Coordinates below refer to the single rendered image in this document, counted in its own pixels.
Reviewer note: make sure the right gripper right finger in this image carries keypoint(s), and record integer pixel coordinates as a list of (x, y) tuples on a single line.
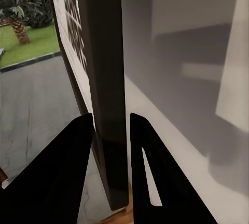
[(180, 202)]

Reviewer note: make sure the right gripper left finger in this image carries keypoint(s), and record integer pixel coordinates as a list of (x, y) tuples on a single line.
[(49, 189)]

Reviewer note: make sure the poster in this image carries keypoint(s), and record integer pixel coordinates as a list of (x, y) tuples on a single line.
[(90, 38)]

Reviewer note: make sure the door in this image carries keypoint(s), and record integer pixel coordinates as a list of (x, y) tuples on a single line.
[(37, 102)]

